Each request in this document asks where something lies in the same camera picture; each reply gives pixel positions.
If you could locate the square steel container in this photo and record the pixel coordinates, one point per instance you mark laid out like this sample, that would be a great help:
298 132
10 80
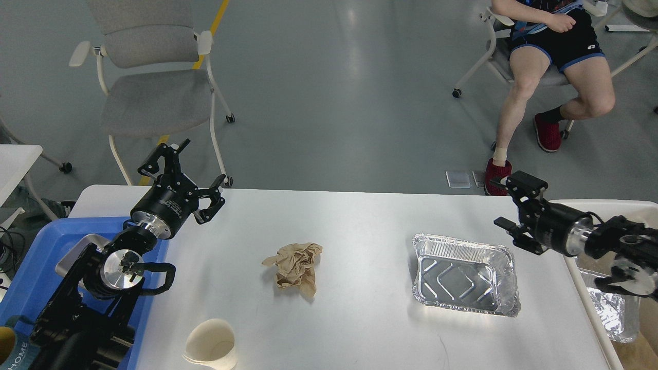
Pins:
67 261

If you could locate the seated person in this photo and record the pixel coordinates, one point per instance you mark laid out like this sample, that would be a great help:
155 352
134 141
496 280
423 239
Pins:
549 33

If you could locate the white chair under person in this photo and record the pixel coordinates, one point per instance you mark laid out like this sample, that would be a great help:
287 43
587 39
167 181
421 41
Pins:
499 29

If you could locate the clear floor plate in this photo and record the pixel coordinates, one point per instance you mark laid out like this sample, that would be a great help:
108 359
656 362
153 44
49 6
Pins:
458 179

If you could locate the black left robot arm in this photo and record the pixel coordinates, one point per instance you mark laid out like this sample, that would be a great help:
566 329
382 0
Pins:
85 323

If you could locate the white paper cup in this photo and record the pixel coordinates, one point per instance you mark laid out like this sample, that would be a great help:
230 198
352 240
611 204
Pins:
212 344

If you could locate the crumpled brown paper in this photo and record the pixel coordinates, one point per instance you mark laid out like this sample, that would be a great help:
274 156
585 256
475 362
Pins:
295 265

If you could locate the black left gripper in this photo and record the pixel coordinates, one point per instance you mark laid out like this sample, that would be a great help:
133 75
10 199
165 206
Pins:
162 211

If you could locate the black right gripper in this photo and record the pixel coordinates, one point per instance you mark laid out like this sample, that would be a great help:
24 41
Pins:
543 225

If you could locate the foil tray in bin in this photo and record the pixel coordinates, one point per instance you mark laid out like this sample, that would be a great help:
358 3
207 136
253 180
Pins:
618 313

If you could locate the blue plastic tray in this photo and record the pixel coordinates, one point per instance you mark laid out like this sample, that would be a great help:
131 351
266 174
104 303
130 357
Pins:
36 279

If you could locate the blue mug yellow inside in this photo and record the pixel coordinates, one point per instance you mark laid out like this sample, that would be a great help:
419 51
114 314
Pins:
16 350

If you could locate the white side table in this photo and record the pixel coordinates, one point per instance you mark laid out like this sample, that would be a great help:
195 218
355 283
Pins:
16 162

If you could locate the grey office chair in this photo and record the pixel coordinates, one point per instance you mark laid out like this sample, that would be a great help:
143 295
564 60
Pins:
143 105

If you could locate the aluminium foil tray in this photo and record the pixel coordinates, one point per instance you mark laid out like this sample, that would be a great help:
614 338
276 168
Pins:
465 276

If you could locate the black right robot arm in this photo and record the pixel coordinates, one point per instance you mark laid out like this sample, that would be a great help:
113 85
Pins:
633 270

